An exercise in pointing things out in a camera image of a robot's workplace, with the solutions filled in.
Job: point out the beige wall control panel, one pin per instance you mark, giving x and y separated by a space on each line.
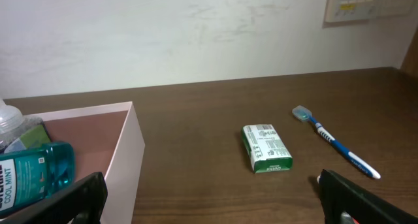
354 10

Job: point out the clear bottle with purple liquid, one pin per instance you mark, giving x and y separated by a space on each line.
19 132

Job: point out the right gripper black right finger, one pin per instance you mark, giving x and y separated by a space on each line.
340 196

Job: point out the blue and white toothbrush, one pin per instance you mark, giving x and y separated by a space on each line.
304 115

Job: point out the teal mouthwash bottle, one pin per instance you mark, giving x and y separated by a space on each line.
29 176

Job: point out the white cardboard box, brown inside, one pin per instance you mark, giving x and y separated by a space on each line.
105 138

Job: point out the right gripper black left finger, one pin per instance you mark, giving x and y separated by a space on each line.
82 202

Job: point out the green and white soap box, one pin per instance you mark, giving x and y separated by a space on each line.
266 150

